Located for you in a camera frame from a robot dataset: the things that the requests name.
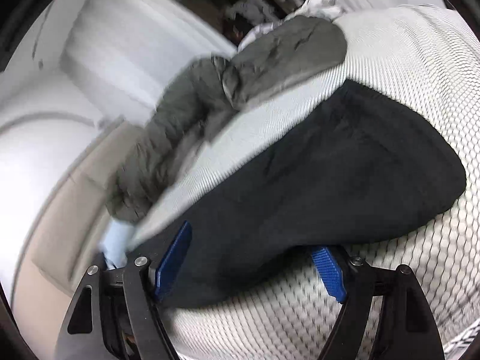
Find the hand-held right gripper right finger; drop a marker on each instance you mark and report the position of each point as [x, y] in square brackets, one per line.
[329, 274]

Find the light blue pillow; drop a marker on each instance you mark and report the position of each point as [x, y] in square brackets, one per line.
[116, 240]

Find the olive grey blanket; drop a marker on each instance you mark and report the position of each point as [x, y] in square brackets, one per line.
[176, 120]

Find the beige headboard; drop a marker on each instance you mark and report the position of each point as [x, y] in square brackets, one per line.
[67, 213]

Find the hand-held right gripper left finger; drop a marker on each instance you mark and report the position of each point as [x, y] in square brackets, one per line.
[173, 260]

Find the white crumpled cloth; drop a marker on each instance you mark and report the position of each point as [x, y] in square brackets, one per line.
[323, 4]

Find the white mesh mattress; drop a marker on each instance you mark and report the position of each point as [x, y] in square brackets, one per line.
[412, 63]

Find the black pants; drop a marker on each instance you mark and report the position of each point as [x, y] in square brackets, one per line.
[318, 176]

